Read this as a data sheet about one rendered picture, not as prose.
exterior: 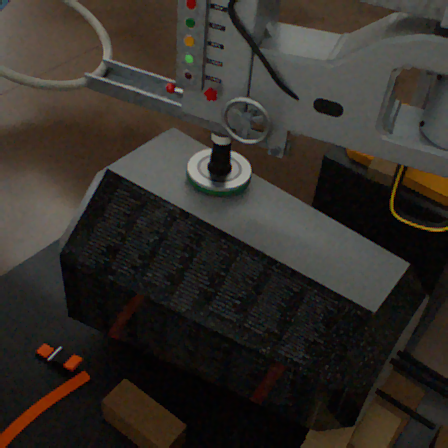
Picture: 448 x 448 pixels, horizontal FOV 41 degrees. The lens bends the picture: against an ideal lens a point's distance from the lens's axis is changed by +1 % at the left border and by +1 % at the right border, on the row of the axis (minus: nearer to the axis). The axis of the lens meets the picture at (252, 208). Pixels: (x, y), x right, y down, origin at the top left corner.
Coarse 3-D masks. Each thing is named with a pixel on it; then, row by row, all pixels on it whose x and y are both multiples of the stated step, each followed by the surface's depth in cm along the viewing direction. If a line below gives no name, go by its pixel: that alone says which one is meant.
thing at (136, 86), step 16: (112, 64) 194; (96, 80) 186; (112, 80) 194; (128, 80) 195; (144, 80) 194; (160, 80) 192; (128, 96) 186; (144, 96) 184; (160, 96) 191; (176, 96) 192; (160, 112) 185; (176, 112) 183; (208, 128) 182; (288, 144) 175
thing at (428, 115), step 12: (444, 84) 148; (432, 96) 154; (444, 96) 149; (432, 108) 154; (444, 108) 150; (432, 120) 154; (444, 120) 151; (432, 132) 155; (444, 132) 153; (444, 144) 154
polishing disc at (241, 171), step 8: (200, 152) 204; (208, 152) 204; (232, 152) 206; (192, 160) 200; (200, 160) 200; (208, 160) 201; (232, 160) 202; (240, 160) 203; (192, 168) 197; (200, 168) 197; (232, 168) 199; (240, 168) 200; (248, 168) 200; (192, 176) 194; (200, 176) 194; (208, 176) 195; (216, 176) 195; (224, 176) 196; (232, 176) 196; (240, 176) 196; (248, 176) 197; (200, 184) 192; (208, 184) 192; (216, 184) 192; (224, 184) 193; (232, 184) 193; (240, 184) 193
